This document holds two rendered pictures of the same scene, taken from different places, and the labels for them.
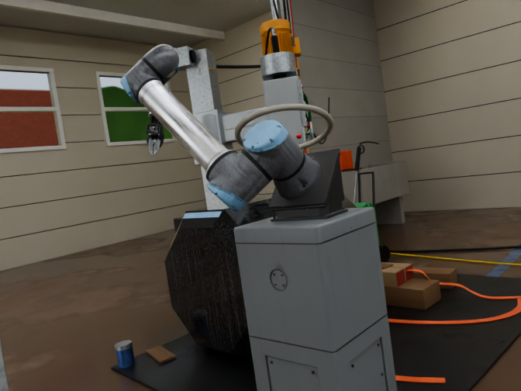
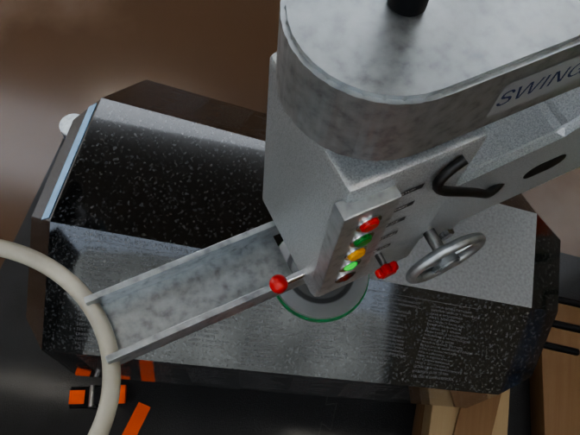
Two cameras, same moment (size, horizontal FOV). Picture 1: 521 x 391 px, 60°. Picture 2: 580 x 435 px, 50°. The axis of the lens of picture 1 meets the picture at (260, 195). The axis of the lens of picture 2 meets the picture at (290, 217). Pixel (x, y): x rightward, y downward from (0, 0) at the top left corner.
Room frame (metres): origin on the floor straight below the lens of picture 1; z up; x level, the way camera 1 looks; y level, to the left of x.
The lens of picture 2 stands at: (2.56, -0.54, 2.22)
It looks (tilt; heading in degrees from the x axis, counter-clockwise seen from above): 66 degrees down; 50
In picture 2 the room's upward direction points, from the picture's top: 9 degrees clockwise
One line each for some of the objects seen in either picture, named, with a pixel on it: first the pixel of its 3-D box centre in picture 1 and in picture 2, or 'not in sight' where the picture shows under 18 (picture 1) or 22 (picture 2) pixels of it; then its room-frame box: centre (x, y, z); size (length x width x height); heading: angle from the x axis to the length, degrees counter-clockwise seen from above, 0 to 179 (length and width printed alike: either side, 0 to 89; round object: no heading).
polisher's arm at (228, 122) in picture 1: (233, 128); not in sight; (3.71, 0.14, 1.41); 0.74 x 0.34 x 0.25; 73
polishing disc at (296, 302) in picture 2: not in sight; (320, 271); (2.92, -0.23, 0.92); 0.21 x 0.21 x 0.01
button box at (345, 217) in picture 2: (301, 104); (350, 243); (2.84, -0.33, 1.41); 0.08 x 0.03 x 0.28; 174
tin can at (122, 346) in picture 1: (125, 354); (76, 133); (2.65, 0.93, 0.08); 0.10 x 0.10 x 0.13
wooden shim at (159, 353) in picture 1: (160, 354); not in sight; (2.72, 0.74, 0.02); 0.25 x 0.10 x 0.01; 34
